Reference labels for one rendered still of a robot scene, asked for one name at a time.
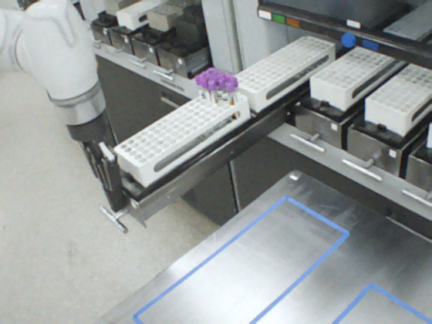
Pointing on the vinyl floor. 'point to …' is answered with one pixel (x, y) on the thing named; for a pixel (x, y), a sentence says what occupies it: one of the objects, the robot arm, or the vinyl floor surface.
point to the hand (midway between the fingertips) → (114, 196)
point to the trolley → (293, 267)
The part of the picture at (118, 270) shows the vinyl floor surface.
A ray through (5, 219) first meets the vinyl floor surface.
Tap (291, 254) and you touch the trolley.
